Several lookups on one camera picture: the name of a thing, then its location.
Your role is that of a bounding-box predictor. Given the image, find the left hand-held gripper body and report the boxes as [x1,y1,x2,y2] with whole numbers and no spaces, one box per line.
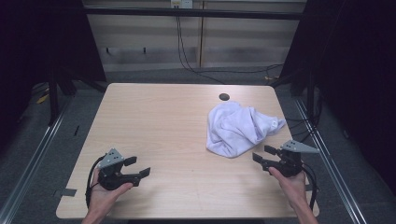
[97,147,141,191]

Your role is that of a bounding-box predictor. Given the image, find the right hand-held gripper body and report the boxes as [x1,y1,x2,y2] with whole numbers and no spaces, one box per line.
[262,139,320,178]

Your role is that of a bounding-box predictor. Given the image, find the white printed cloth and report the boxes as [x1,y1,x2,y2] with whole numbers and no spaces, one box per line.
[205,101,287,159]

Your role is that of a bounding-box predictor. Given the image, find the person's left hand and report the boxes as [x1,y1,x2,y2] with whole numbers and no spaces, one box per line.
[88,167,134,216]

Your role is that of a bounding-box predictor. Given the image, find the person's right hand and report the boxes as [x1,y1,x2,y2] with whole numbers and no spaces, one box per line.
[268,166,307,210]

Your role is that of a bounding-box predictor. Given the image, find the black metal stand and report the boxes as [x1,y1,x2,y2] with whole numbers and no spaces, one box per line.
[46,64,108,127]

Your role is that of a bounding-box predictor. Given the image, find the dark curtain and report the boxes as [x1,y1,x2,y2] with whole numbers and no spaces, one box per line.
[0,0,107,150]
[279,0,396,194]

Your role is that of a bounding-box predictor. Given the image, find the black horizontal metal bar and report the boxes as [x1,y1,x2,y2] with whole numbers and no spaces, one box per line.
[83,7,304,21]

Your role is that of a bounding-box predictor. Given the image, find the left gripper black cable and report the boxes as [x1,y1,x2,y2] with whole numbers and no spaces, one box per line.
[85,154,106,209]

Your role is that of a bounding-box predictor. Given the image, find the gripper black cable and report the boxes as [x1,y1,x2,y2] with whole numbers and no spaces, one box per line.
[300,162,318,213]
[85,154,106,209]

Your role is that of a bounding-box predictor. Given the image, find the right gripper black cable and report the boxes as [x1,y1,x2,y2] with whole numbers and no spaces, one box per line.
[300,162,318,213]

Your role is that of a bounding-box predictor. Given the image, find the metal floor rail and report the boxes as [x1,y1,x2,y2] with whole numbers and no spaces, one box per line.
[293,98,369,224]
[0,96,73,224]

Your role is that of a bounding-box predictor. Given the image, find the black floor cables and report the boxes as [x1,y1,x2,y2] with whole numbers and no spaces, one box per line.
[286,92,322,147]

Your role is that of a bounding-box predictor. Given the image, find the black hanging wall cable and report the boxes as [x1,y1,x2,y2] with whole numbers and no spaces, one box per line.
[176,15,285,85]

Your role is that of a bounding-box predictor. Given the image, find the white wall socket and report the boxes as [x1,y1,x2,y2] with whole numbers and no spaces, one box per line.
[170,0,194,9]

